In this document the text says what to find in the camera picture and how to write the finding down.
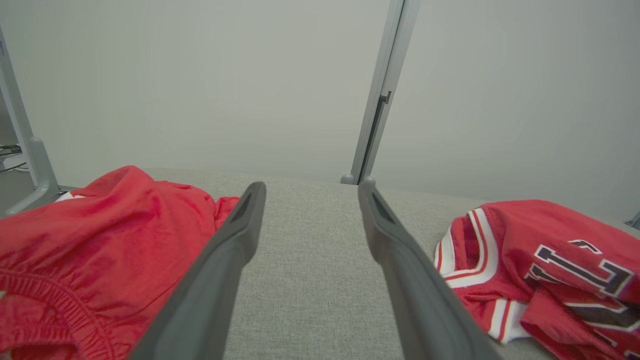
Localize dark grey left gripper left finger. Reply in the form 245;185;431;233
129;181;267;360

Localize red shorts with elastic waistband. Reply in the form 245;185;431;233
0;165;241;360

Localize red lettered jersey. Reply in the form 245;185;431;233
434;199;640;360

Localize grey partition leg with caster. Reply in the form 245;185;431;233
0;25;76;217

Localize grey partition joint post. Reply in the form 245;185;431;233
340;0;421;186

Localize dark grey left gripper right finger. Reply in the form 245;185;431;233
357;176;502;360

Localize black floor cable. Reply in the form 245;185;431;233
0;144;27;173

